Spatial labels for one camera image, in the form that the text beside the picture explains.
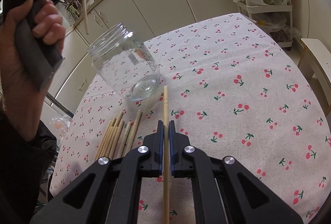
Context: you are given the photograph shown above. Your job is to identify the bamboo chopstick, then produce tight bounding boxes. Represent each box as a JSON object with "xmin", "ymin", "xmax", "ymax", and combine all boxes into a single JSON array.
[
  {"xmin": 117, "ymin": 121, "xmax": 132, "ymax": 158},
  {"xmin": 123, "ymin": 110, "xmax": 142, "ymax": 157},
  {"xmin": 108, "ymin": 119, "xmax": 124, "ymax": 159},
  {"xmin": 94, "ymin": 110, "xmax": 124, "ymax": 161},
  {"xmin": 163, "ymin": 86, "xmax": 170, "ymax": 224},
  {"xmin": 82, "ymin": 0, "xmax": 89, "ymax": 35}
]

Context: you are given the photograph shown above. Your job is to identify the clear glass jar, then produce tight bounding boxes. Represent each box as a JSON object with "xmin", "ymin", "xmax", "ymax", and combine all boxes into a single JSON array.
[{"xmin": 88, "ymin": 23, "xmax": 161, "ymax": 101}]

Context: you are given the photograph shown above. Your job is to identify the cream lower kitchen cabinets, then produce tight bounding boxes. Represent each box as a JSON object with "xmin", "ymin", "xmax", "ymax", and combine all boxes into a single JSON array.
[{"xmin": 49, "ymin": 0, "xmax": 237, "ymax": 112}]

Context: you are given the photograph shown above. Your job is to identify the person's left hand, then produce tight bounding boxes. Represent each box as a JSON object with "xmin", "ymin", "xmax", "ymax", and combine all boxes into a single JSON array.
[{"xmin": 1, "ymin": 0, "xmax": 66, "ymax": 141}]

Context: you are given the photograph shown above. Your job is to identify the cherry print tablecloth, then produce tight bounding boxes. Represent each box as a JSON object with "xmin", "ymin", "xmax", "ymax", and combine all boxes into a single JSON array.
[{"xmin": 50, "ymin": 14, "xmax": 330, "ymax": 223}]

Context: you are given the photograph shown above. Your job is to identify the small white wooden stool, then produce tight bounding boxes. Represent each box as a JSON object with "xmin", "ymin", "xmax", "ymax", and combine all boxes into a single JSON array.
[{"xmin": 298, "ymin": 38, "xmax": 330, "ymax": 116}]

